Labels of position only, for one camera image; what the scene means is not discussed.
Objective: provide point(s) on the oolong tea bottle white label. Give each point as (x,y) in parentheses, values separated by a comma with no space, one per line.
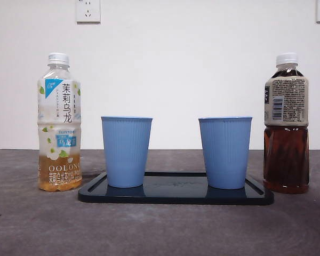
(60,106)

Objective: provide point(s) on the dark tea bottle beige label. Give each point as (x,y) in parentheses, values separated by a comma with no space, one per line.
(286,160)

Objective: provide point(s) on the dark glossy rectangular tray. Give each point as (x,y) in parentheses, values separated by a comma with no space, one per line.
(176,190)

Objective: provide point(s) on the blue ribbed plastic cup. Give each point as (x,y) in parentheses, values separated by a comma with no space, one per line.
(126,154)
(225,154)

